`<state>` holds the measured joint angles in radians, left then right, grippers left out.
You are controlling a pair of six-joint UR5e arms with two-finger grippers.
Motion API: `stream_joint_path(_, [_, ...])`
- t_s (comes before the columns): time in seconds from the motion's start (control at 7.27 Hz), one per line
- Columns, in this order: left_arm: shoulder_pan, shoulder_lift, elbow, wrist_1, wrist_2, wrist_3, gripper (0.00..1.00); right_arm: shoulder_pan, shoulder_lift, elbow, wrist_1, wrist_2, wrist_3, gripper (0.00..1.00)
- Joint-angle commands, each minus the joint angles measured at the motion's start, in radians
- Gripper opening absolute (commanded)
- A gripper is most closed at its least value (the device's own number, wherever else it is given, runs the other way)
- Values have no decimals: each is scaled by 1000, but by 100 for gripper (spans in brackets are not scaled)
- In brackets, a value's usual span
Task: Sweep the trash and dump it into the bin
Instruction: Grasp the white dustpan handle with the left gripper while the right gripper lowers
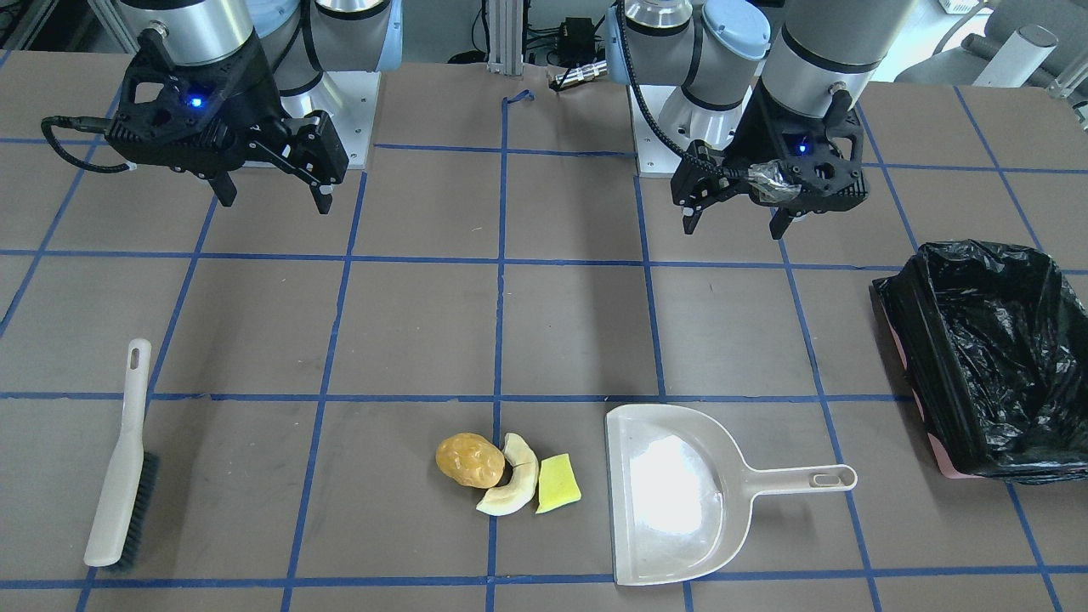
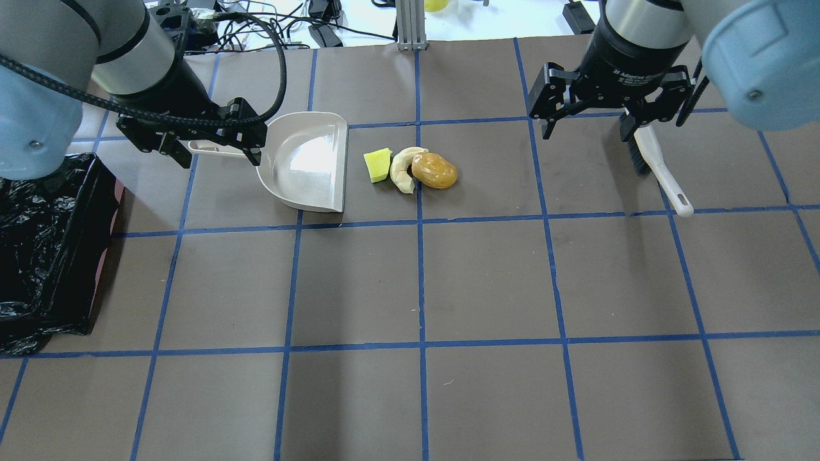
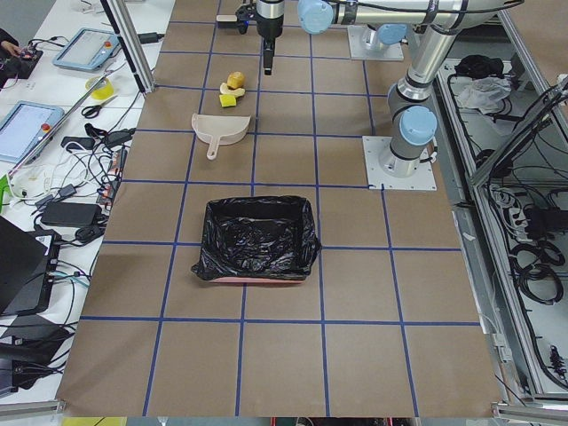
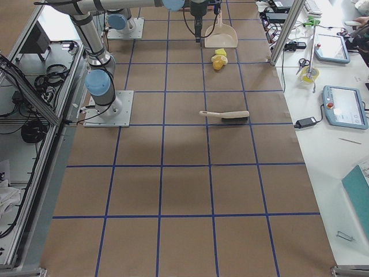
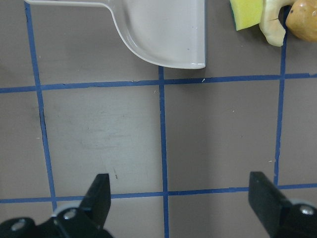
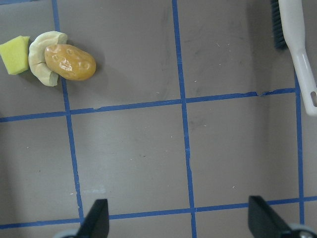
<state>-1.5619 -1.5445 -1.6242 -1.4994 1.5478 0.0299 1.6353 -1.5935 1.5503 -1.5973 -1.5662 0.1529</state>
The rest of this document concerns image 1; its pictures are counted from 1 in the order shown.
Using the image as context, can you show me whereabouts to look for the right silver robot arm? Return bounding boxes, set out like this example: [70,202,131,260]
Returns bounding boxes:
[104,1,403,215]

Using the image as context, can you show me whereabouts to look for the bin with black bag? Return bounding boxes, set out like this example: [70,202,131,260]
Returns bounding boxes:
[873,240,1087,485]

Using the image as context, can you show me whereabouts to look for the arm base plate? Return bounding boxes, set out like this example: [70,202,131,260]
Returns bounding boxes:
[280,72,383,170]
[627,83,757,178]

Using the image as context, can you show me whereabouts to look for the yellow sponge piece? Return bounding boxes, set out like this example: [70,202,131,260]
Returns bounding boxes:
[535,453,582,514]

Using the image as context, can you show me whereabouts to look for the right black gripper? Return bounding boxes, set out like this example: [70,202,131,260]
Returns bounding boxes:
[106,28,349,215]

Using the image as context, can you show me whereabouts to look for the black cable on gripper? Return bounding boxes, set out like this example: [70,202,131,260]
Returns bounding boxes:
[40,114,137,175]

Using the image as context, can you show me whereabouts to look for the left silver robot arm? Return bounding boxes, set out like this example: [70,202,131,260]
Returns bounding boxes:
[605,1,914,240]

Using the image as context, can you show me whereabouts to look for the beige hand brush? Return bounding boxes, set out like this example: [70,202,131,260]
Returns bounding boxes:
[84,338,159,572]

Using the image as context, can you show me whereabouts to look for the brown potato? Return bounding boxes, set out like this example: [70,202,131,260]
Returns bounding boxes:
[434,433,507,490]

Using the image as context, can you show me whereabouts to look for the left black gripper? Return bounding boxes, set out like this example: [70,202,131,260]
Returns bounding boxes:
[670,82,868,240]

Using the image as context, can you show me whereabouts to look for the beige dustpan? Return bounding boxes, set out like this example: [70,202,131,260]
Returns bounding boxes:
[605,404,860,587]

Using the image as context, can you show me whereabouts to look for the pale melon slice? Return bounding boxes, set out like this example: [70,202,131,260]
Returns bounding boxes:
[475,433,540,518]

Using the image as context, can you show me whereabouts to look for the aluminium frame post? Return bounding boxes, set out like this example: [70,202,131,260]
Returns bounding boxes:
[483,0,527,79]

